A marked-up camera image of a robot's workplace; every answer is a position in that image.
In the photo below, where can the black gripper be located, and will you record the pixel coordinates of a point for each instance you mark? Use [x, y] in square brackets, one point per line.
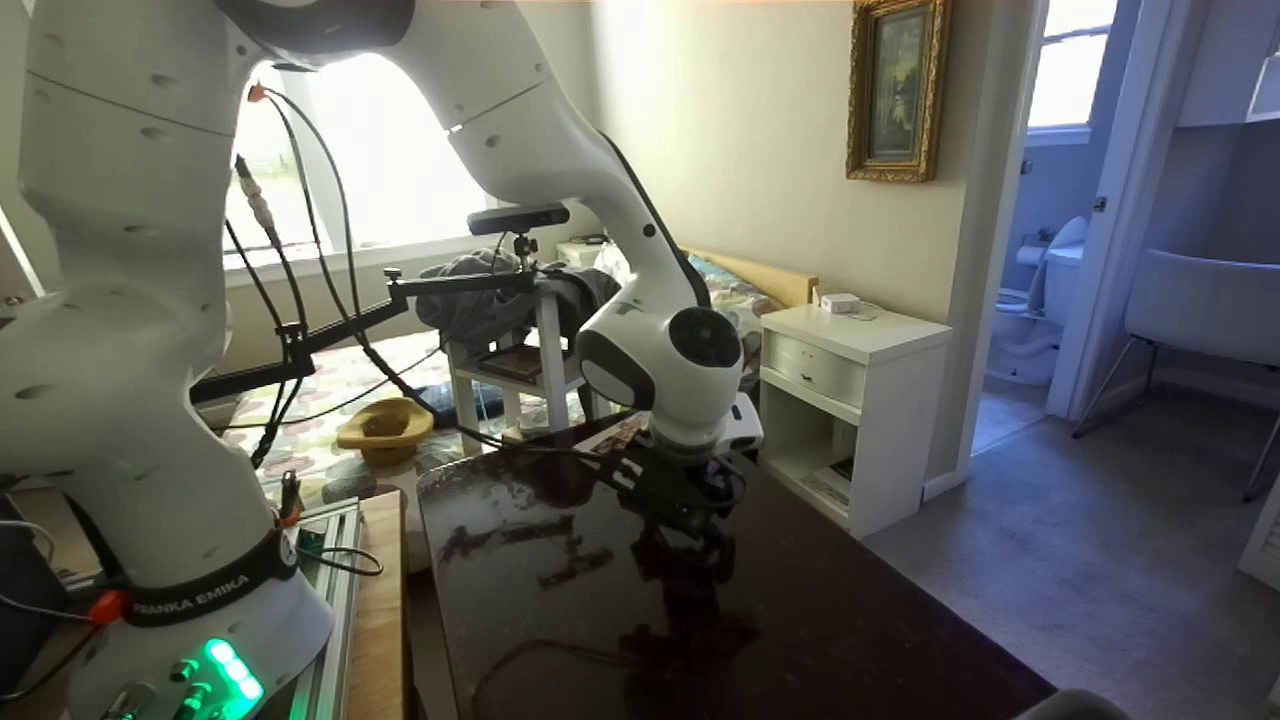
[685, 498]

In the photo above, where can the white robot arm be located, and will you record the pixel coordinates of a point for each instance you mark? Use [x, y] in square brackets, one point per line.
[126, 155]

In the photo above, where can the robot base with lights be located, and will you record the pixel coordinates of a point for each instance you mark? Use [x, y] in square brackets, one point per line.
[221, 664]

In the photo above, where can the white nightstand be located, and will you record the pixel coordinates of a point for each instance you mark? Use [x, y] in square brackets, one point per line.
[851, 411]

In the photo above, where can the small box on nightstand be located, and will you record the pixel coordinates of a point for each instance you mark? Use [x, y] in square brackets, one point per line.
[842, 306]

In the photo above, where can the yellow bowl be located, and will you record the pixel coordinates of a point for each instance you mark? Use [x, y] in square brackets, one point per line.
[387, 431]

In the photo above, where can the white toilet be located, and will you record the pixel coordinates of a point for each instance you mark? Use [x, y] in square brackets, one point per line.
[1034, 318]

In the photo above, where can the gold framed picture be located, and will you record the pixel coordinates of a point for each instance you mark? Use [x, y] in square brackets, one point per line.
[898, 89]

